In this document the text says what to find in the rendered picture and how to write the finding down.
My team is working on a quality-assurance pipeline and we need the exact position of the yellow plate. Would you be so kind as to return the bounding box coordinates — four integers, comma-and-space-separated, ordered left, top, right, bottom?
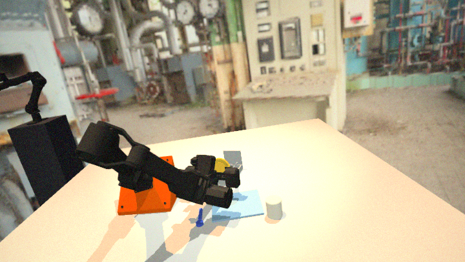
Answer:
214, 158, 230, 172

